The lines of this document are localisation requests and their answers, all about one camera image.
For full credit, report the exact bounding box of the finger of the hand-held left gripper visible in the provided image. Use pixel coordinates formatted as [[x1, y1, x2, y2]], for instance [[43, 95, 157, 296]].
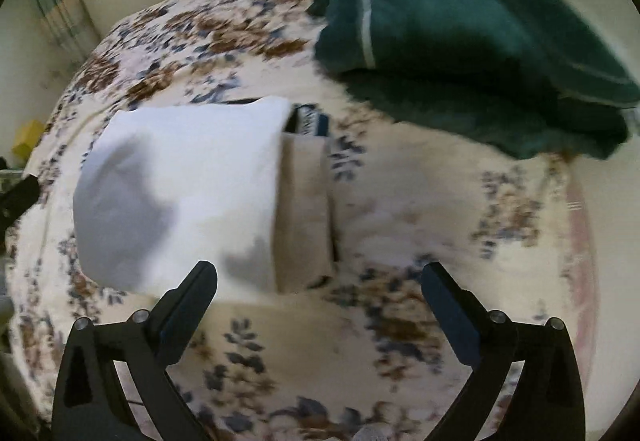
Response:
[[0, 175, 41, 234]]

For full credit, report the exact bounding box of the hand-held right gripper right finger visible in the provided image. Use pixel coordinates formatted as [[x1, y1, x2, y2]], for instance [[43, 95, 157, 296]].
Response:
[[421, 262, 587, 441]]

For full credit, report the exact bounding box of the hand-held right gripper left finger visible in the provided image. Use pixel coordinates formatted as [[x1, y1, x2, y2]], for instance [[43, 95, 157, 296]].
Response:
[[51, 260, 219, 441]]

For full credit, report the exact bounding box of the white t-shirt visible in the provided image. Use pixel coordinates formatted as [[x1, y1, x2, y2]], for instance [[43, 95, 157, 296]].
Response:
[[72, 96, 293, 297]]

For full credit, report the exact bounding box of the yellow box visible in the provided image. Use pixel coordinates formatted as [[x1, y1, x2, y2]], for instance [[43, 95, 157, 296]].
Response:
[[12, 120, 47, 160]]

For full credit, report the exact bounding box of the floral bedspread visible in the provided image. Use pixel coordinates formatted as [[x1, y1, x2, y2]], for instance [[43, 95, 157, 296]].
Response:
[[5, 0, 601, 441]]

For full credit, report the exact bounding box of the beige folded garment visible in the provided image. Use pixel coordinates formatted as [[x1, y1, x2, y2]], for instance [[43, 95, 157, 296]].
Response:
[[274, 131, 337, 294]]

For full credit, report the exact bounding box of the pink checked bed sheet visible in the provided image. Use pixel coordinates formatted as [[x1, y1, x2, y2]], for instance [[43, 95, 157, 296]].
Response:
[[562, 166, 601, 352]]

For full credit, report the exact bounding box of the grey speckled cloth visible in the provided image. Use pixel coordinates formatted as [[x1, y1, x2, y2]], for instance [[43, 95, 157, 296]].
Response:
[[354, 425, 392, 441]]

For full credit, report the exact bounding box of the white headboard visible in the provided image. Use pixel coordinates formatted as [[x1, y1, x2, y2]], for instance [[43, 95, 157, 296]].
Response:
[[570, 111, 640, 441]]

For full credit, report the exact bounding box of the green striped curtain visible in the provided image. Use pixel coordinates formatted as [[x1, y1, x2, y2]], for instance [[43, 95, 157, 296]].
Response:
[[24, 0, 101, 67]]

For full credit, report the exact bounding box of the black patterned folded garment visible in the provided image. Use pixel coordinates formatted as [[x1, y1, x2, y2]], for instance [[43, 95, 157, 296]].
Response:
[[282, 104, 331, 139]]

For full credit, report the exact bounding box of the dark green quilt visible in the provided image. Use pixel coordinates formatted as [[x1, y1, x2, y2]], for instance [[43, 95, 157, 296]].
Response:
[[306, 0, 640, 161]]

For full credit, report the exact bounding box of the dark green pillow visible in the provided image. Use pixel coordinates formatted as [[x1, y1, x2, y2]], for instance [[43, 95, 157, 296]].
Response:
[[450, 0, 640, 108]]

